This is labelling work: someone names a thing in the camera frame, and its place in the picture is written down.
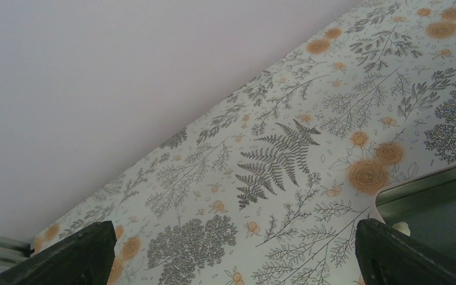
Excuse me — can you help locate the open metal tin box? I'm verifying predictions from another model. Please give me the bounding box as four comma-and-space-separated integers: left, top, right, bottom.
371, 165, 456, 261

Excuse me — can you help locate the floral patterned table mat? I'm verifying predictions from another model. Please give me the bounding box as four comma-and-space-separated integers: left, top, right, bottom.
35, 1, 456, 284

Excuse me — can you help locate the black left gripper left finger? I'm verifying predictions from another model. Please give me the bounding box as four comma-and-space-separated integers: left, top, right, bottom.
0, 221, 117, 284

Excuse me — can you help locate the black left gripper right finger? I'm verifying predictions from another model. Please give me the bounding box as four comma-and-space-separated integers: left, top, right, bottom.
355, 218, 456, 285

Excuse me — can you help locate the white chess piece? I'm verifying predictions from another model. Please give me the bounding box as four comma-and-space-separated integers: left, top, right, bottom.
392, 221, 411, 236

